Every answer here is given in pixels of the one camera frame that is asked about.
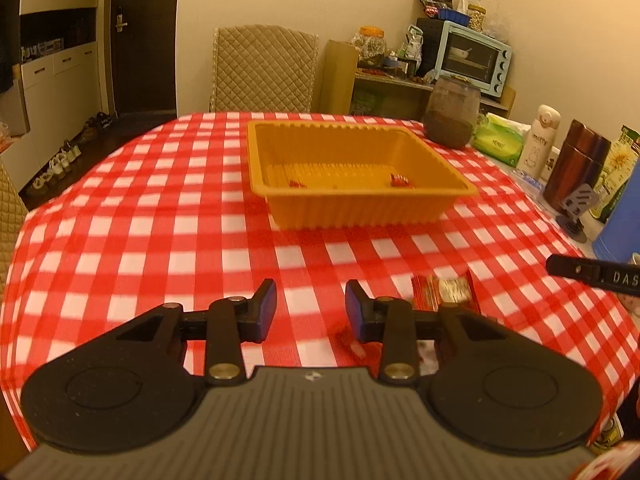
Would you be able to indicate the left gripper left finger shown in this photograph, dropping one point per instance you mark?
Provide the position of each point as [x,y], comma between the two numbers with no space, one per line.
[225,325]

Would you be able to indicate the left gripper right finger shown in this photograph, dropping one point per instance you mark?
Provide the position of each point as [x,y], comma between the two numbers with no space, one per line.
[396,326]

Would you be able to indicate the red foil snack packet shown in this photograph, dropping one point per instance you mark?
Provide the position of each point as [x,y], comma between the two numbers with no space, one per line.
[399,181]

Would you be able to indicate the blue plastic container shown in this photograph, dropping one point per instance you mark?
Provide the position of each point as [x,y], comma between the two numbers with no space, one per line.
[620,237]

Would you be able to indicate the red gold triangular snack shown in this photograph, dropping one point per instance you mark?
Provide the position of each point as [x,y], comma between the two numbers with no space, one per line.
[431,293]

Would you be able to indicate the grey phone stand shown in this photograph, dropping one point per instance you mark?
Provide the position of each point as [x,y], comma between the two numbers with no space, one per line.
[572,208]

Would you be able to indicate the sunflower print bag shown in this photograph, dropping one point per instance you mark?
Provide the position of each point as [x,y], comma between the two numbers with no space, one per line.
[616,171]

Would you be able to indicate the blue white small box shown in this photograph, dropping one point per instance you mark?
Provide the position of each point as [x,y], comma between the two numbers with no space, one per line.
[526,183]

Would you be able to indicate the brown metal thermos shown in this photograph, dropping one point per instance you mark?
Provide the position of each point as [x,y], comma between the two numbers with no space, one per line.
[580,161]

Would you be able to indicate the red white checkered tablecloth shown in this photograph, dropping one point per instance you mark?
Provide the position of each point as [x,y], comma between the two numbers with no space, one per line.
[170,216]

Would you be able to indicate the white miffy bottle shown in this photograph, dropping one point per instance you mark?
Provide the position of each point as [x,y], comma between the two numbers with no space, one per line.
[539,141]

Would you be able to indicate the orange plastic tray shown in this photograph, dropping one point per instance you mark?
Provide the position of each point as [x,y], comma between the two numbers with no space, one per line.
[325,175]

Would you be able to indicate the green tissue pack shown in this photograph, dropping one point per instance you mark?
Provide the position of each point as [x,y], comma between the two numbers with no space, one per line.
[500,138]

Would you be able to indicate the dark glass jar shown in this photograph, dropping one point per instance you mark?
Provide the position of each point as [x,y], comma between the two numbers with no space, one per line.
[451,113]

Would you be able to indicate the wooden side shelf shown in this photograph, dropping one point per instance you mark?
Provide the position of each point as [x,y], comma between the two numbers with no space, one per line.
[347,90]

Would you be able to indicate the beige quilted side chair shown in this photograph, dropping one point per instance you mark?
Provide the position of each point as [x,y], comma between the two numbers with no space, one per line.
[12,216]

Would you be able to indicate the orange lid snack jar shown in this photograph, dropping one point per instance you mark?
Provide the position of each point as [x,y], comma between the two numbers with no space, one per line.
[370,43]

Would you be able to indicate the light blue toaster oven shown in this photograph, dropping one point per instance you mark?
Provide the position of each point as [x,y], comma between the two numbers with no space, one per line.
[454,50]

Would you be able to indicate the nut jar on oven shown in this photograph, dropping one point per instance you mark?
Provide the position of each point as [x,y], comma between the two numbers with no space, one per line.
[476,15]

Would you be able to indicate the blue basket on oven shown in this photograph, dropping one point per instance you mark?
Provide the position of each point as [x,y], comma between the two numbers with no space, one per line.
[446,14]

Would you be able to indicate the dark wooden door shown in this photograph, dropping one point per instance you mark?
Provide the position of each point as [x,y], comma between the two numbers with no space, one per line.
[143,49]

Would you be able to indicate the white storage cabinet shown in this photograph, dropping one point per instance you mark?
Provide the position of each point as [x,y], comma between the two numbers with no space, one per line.
[49,79]

